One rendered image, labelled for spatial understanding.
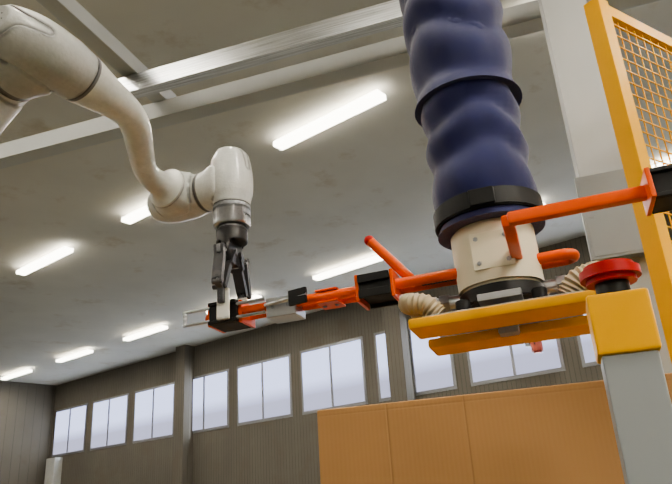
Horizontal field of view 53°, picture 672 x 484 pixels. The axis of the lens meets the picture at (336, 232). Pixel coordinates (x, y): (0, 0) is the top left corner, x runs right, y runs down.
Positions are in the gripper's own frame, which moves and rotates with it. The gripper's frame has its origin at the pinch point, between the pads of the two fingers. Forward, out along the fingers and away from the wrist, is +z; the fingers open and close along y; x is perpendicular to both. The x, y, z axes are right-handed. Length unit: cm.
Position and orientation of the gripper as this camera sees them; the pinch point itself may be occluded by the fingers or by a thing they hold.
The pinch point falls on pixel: (232, 312)
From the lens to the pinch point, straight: 155.0
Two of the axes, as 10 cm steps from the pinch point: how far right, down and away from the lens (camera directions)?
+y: 3.3, 3.3, 8.8
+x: -9.4, 1.8, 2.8
